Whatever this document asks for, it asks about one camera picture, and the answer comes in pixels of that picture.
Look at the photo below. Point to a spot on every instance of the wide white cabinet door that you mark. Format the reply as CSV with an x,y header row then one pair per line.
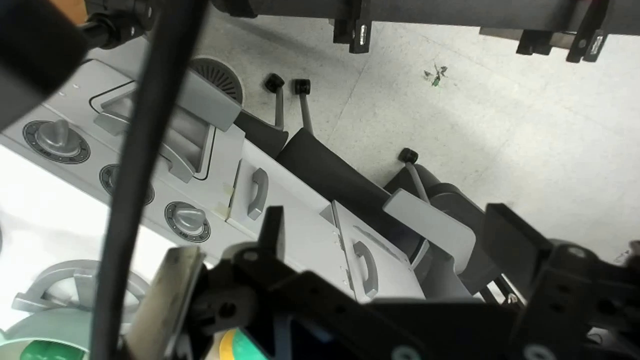
x,y
256,192

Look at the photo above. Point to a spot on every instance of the narrow white cabinet door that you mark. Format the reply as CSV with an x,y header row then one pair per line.
x,y
365,267

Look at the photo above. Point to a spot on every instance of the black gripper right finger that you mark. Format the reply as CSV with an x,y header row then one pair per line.
x,y
512,247

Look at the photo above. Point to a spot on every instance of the dark ribbed round disc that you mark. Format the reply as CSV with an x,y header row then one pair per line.
x,y
227,72

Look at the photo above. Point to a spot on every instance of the toy oven door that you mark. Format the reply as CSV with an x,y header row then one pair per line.
x,y
112,103

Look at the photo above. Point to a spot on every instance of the grey toy stove burner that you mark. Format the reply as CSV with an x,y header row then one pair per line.
x,y
61,286

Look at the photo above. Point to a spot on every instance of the white toy kitchen unit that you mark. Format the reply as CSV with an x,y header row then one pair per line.
x,y
302,227

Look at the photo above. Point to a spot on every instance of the yellow plushie ball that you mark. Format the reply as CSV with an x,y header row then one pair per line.
x,y
227,347

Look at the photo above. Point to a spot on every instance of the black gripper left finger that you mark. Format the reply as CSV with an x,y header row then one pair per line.
x,y
271,232

